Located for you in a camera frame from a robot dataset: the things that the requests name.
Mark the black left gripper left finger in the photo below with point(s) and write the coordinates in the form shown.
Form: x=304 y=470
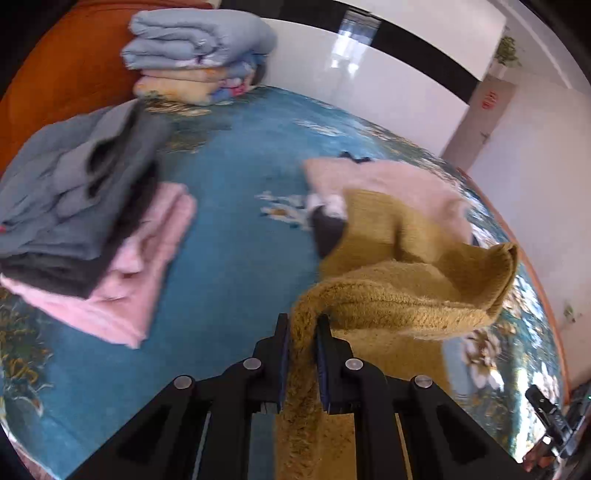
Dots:
x=198 y=429

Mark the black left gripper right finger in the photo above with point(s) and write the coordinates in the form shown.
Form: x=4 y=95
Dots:
x=404 y=429

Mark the mustard yellow knit sweater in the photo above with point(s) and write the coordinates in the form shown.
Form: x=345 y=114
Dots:
x=394 y=287

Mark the hand in black glove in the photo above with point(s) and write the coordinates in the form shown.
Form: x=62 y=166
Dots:
x=540 y=455

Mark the folded pink fleece garment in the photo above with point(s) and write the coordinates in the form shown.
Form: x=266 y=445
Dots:
x=120 y=308

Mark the teal floral bed blanket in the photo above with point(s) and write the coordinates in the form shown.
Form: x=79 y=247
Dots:
x=246 y=258

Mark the folded dark charcoal garment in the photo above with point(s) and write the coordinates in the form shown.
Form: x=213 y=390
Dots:
x=75 y=277

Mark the dark navy garment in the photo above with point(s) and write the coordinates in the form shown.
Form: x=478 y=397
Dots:
x=327 y=231

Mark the folded grey garment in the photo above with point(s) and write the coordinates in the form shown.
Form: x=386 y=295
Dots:
x=64 y=190

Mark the pale pink fluffy garment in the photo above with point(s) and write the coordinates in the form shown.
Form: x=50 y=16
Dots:
x=330 y=178

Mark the pinkish room door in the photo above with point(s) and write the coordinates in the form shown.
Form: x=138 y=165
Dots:
x=486 y=108

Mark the folded yellow patterned blanket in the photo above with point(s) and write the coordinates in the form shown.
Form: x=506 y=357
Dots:
x=202 y=87

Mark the green potted plant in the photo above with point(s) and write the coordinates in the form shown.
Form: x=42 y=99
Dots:
x=506 y=53

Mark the white black glossy wardrobe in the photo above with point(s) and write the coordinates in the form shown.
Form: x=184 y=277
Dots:
x=409 y=66

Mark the orange wooden headboard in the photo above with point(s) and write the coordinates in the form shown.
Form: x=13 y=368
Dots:
x=75 y=68

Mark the folded light blue quilt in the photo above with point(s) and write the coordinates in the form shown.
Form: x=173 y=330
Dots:
x=189 y=38

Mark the wall power socket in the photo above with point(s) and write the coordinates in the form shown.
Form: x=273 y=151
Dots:
x=570 y=314

